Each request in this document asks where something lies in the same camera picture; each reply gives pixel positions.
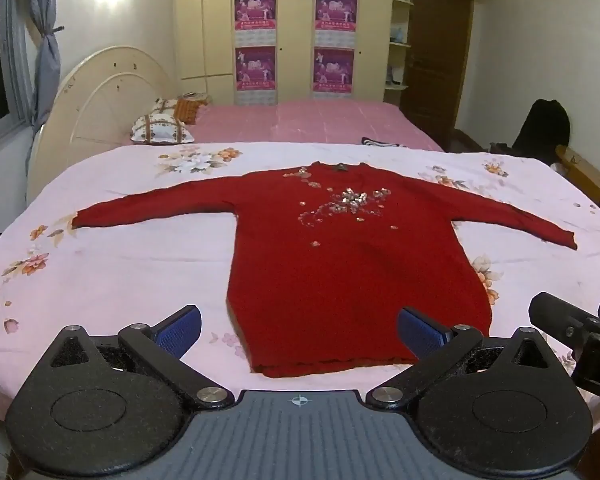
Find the cream arched headboard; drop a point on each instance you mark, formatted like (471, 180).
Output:
(94, 110)

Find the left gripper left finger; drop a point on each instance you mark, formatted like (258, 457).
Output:
(111, 404)

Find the red embellished sweater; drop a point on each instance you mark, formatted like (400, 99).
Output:
(326, 257)

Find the black chair with garment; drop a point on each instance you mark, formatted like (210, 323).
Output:
(546, 127)

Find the purple poster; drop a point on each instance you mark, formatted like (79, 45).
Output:
(332, 73)
(335, 24)
(255, 76)
(255, 23)

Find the grey blue curtain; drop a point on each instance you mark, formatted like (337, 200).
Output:
(30, 58)

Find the upper right purple poster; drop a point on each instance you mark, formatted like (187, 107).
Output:
(335, 24)

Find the white patterned pillow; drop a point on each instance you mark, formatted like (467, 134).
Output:
(159, 127)

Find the cream wardrobe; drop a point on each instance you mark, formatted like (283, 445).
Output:
(205, 49)

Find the orange striped pillow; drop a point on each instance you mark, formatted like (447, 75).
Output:
(186, 110)

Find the upper left purple poster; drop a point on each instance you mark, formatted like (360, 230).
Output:
(255, 23)

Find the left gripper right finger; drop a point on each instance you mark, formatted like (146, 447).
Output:
(486, 404)

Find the wooden furniture at right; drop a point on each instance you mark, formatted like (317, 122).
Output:
(581, 173)

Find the pink bed sheet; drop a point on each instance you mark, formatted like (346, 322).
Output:
(310, 121)

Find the lower left purple poster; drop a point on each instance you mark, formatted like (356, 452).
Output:
(255, 76)

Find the brown wooden door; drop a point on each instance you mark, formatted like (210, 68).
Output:
(439, 36)

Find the lower right purple poster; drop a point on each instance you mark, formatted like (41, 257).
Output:
(332, 73)

